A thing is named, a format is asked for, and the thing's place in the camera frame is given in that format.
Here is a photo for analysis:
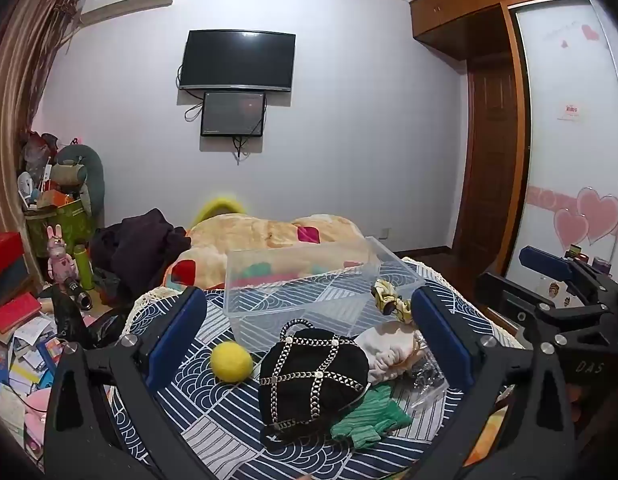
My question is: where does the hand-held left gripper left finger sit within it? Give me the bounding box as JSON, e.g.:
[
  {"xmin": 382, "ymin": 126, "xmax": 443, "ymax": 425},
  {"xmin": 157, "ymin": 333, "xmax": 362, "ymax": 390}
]
[{"xmin": 43, "ymin": 286, "xmax": 225, "ymax": 480}]

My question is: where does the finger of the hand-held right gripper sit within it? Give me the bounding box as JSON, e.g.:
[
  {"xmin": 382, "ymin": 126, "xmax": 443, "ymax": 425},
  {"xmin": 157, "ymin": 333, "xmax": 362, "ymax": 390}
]
[
  {"xmin": 476, "ymin": 271, "xmax": 612, "ymax": 343},
  {"xmin": 518, "ymin": 245, "xmax": 615, "ymax": 312}
]

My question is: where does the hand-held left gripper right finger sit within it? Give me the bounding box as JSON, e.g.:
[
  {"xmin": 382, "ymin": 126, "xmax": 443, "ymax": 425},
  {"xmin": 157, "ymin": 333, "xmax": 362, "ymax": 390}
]
[{"xmin": 410, "ymin": 285, "xmax": 578, "ymax": 480}]

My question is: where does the black chain-trimmed bag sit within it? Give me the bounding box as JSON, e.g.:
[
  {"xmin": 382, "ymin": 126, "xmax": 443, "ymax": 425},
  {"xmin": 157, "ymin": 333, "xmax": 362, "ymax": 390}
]
[{"xmin": 258, "ymin": 318, "xmax": 371, "ymax": 451}]

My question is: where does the clear plastic storage bin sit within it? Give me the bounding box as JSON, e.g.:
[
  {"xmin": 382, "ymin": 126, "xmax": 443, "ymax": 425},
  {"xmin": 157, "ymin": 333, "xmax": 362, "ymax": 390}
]
[{"xmin": 223, "ymin": 236, "xmax": 426, "ymax": 354}]

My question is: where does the clear plastic bag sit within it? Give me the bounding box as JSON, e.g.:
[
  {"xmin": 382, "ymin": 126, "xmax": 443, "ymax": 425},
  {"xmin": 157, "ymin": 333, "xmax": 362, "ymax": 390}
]
[{"xmin": 406, "ymin": 346, "xmax": 450, "ymax": 411}]

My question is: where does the cream white cloth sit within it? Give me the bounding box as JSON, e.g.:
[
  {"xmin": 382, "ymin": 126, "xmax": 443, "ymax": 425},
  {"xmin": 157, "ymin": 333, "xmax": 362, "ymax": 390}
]
[{"xmin": 354, "ymin": 321, "xmax": 431, "ymax": 385}]

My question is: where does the yellow felt ball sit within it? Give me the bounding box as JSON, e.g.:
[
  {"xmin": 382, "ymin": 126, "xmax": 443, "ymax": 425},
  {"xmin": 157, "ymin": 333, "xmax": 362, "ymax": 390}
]
[{"xmin": 210, "ymin": 341, "xmax": 254, "ymax": 383}]

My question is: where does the yellow patterned scrunchie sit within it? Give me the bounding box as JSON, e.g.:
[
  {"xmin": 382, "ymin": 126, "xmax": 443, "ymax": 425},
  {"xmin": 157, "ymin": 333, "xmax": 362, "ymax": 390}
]
[{"xmin": 371, "ymin": 280, "xmax": 415, "ymax": 317}]

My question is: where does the green knit glove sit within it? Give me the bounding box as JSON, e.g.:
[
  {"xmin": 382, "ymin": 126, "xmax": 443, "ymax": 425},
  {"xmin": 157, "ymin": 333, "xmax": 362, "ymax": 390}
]
[{"xmin": 331, "ymin": 382, "xmax": 414, "ymax": 450}]

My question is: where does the dark clothes pile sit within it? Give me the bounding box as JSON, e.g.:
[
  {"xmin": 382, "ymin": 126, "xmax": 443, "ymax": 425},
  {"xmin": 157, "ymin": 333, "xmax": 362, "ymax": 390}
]
[{"xmin": 89, "ymin": 208, "xmax": 193, "ymax": 287}]

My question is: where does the green bottle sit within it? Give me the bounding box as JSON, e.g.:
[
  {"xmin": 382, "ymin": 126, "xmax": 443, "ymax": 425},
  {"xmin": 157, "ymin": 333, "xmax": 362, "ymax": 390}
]
[{"xmin": 73, "ymin": 244, "xmax": 96, "ymax": 291}]

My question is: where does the white heart wardrobe door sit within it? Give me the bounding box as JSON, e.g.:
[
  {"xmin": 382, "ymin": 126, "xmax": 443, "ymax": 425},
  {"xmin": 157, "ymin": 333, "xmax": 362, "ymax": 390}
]
[{"xmin": 504, "ymin": 0, "xmax": 618, "ymax": 307}]

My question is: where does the brown wooden door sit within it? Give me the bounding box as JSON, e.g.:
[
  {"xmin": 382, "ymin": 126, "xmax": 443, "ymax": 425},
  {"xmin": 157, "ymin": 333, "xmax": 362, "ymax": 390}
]
[{"xmin": 451, "ymin": 55, "xmax": 521, "ymax": 262}]

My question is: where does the yellow green pillow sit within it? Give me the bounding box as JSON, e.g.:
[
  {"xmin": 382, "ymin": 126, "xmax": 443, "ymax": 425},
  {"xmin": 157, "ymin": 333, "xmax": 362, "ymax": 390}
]
[{"xmin": 191, "ymin": 193, "xmax": 250, "ymax": 232}]

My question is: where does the orange plush blanket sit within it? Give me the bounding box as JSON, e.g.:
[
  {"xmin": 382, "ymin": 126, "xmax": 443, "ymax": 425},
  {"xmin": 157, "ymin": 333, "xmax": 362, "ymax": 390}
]
[{"xmin": 161, "ymin": 213, "xmax": 378, "ymax": 292}]

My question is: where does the pink rabbit toy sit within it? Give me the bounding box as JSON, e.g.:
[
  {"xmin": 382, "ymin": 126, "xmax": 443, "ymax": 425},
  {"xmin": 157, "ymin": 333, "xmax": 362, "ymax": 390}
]
[{"xmin": 45, "ymin": 225, "xmax": 79, "ymax": 284}]

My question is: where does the green storage box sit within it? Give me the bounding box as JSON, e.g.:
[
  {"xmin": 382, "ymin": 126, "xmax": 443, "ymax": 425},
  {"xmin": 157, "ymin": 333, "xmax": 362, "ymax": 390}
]
[{"xmin": 25, "ymin": 199, "xmax": 98, "ymax": 260}]

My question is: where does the red book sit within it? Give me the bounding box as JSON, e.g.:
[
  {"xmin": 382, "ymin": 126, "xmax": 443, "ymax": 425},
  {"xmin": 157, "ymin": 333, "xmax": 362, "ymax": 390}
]
[{"xmin": 0, "ymin": 293, "xmax": 42, "ymax": 335}]

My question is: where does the pile of books and papers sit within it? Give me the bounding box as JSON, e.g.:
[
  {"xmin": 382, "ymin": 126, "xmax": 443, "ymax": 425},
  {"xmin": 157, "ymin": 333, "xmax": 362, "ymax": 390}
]
[{"xmin": 0, "ymin": 310, "xmax": 60, "ymax": 461}]

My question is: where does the red box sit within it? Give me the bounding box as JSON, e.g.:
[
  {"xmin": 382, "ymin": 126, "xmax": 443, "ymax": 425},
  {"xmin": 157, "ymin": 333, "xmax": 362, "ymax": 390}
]
[{"xmin": 0, "ymin": 231, "xmax": 26, "ymax": 281}]

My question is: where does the grey green plush toy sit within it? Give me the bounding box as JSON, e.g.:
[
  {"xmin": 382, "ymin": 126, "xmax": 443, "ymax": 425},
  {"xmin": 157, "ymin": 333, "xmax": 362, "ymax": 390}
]
[{"xmin": 54, "ymin": 144, "xmax": 106, "ymax": 231}]

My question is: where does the wooden overhead cabinet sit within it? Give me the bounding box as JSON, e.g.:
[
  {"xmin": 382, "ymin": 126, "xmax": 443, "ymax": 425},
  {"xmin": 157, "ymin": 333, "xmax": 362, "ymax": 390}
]
[{"xmin": 408, "ymin": 0, "xmax": 593, "ymax": 62}]

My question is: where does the striped brown curtain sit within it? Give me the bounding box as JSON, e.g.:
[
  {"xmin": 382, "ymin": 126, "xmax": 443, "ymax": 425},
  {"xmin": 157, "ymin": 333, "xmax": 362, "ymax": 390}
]
[{"xmin": 0, "ymin": 0, "xmax": 86, "ymax": 241}]

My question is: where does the small black wall monitor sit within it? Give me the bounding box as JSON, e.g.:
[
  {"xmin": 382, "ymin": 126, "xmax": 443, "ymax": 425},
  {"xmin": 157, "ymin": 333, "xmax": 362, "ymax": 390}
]
[{"xmin": 200, "ymin": 91, "xmax": 268, "ymax": 138}]

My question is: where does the black wall television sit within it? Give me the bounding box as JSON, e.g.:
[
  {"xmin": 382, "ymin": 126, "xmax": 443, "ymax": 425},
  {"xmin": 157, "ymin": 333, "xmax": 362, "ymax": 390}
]
[{"xmin": 177, "ymin": 29, "xmax": 297, "ymax": 93}]

